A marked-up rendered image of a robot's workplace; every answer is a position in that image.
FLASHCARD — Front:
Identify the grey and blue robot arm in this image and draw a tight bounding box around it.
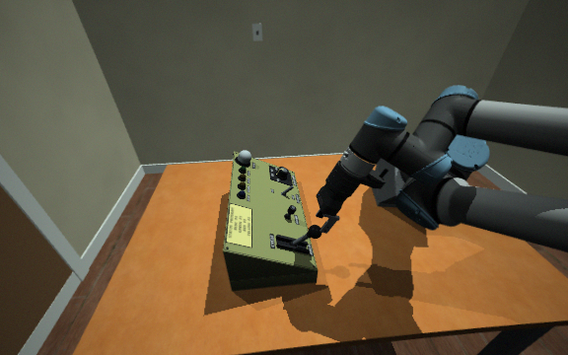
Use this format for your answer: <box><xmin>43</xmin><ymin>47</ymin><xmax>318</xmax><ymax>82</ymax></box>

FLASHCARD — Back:
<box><xmin>349</xmin><ymin>86</ymin><xmax>568</xmax><ymax>252</ymax></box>

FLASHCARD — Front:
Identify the green control panel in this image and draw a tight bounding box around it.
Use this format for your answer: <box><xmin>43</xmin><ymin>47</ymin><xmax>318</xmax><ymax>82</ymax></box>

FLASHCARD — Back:
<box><xmin>223</xmin><ymin>150</ymin><xmax>322</xmax><ymax>291</ymax></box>

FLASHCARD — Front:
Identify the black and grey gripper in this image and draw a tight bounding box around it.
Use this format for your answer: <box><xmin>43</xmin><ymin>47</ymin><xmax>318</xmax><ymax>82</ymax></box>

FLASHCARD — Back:
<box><xmin>316</xmin><ymin>146</ymin><xmax>389</xmax><ymax>234</ymax></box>

